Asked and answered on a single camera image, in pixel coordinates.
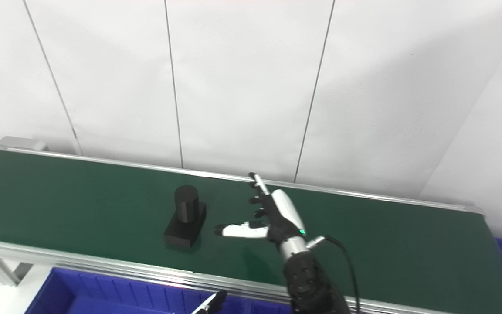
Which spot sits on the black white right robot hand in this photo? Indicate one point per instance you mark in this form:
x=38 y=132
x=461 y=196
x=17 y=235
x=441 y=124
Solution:
x=281 y=218

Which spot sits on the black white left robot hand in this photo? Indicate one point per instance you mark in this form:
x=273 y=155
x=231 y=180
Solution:
x=214 y=302

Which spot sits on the black cylinder-on-block part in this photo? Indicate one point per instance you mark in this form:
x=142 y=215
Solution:
x=185 y=218

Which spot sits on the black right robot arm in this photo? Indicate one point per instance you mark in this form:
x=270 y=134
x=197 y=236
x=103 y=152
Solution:
x=307 y=279

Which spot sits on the green conveyor belt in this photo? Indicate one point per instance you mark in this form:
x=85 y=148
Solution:
x=103 y=264
x=81 y=196

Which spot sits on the aluminium conveyor leg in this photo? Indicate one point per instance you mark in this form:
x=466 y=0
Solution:
x=2 y=269

